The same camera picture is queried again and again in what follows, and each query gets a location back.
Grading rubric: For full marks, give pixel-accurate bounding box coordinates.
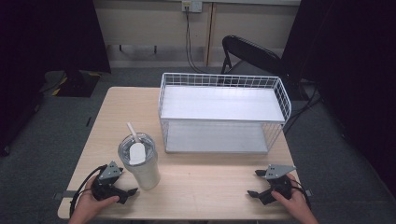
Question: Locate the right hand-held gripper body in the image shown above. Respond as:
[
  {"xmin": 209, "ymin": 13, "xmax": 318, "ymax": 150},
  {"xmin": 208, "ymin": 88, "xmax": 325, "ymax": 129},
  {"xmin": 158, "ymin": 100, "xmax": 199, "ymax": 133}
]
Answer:
[{"xmin": 260, "ymin": 164, "xmax": 297, "ymax": 206}]

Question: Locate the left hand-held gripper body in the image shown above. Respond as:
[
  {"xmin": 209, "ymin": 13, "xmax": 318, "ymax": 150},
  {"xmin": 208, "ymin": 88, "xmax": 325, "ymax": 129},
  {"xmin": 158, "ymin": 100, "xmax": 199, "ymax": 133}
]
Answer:
[{"xmin": 91, "ymin": 161, "xmax": 129, "ymax": 205}]

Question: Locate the clear lidded tumbler cup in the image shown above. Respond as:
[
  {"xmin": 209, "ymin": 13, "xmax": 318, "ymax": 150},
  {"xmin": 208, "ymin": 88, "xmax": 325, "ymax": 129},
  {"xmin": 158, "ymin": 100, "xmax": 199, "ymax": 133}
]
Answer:
[{"xmin": 117, "ymin": 132, "xmax": 162, "ymax": 191}]

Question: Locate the white straw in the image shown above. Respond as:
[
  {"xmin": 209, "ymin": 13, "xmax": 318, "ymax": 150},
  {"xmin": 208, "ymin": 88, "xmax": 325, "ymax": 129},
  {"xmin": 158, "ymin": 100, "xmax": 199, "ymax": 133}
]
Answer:
[{"xmin": 125, "ymin": 121, "xmax": 142, "ymax": 144}]

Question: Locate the white wire shelf rack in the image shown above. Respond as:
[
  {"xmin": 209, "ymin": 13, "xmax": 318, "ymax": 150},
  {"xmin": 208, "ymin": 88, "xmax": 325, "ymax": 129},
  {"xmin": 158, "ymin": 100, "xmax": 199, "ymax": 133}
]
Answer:
[{"xmin": 157, "ymin": 72, "xmax": 293, "ymax": 155}]

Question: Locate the person's right hand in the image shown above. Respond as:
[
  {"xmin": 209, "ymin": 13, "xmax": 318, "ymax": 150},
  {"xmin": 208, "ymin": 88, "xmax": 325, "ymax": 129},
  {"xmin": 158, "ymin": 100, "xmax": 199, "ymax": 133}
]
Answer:
[{"xmin": 270, "ymin": 173, "xmax": 319, "ymax": 224}]

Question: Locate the person's left hand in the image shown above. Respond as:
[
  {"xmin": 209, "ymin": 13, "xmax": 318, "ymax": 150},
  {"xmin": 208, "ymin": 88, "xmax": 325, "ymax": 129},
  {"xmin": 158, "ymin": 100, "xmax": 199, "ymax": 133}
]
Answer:
[{"xmin": 68, "ymin": 177, "xmax": 120, "ymax": 224}]

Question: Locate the dark stand base yellow tape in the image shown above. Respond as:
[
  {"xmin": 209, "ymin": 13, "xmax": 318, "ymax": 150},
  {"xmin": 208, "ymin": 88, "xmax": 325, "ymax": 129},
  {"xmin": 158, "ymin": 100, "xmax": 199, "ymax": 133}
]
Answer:
[{"xmin": 38, "ymin": 69, "xmax": 103, "ymax": 98}]

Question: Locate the black folding chair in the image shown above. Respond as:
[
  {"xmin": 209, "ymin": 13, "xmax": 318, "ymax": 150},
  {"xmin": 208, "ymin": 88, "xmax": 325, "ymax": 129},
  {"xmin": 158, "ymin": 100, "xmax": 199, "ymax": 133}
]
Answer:
[{"xmin": 219, "ymin": 35, "xmax": 296, "ymax": 87}]

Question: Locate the dark curtain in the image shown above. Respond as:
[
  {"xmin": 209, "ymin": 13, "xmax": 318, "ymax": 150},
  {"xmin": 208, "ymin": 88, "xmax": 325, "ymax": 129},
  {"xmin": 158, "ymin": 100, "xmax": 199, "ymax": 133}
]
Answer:
[{"xmin": 280, "ymin": 0, "xmax": 396, "ymax": 200}]

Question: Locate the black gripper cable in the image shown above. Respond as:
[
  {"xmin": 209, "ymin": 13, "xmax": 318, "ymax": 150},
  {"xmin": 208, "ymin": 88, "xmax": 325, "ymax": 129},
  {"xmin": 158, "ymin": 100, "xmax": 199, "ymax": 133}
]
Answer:
[
  {"xmin": 290, "ymin": 178, "xmax": 313, "ymax": 210},
  {"xmin": 68, "ymin": 164, "xmax": 107, "ymax": 218}
]

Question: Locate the black floor cable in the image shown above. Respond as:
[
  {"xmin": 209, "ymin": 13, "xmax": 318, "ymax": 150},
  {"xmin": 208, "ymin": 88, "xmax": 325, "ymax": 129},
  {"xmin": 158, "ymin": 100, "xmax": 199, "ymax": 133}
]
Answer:
[{"xmin": 282, "ymin": 83, "xmax": 323, "ymax": 135}]

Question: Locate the black wall cable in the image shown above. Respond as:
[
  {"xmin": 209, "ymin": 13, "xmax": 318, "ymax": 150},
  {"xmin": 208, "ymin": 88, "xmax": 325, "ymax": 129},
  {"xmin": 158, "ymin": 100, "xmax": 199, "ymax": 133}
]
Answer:
[{"xmin": 184, "ymin": 5, "xmax": 213, "ymax": 75}]

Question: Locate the white wall outlet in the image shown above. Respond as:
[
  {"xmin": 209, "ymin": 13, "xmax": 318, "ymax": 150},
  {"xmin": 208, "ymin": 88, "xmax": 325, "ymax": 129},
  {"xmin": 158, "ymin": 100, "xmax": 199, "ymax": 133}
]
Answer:
[{"xmin": 181, "ymin": 0, "xmax": 204, "ymax": 13}]

